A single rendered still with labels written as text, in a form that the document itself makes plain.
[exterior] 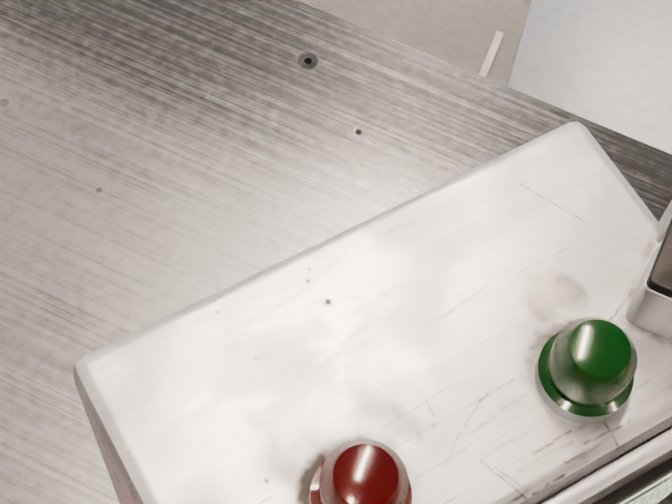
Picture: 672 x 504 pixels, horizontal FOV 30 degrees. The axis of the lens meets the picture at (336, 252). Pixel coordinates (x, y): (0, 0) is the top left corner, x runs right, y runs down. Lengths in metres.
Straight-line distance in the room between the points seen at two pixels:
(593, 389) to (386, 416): 0.05
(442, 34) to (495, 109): 1.10
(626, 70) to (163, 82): 0.43
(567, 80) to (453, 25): 1.09
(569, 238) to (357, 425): 0.08
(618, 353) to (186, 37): 0.91
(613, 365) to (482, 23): 1.98
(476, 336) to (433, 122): 0.82
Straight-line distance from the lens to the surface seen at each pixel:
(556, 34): 1.24
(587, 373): 0.33
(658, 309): 0.35
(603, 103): 1.20
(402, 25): 2.27
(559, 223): 0.37
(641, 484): 0.36
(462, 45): 2.26
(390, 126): 1.15
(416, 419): 0.34
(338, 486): 0.31
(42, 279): 1.08
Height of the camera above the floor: 1.79
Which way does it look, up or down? 63 degrees down
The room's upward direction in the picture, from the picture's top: 6 degrees clockwise
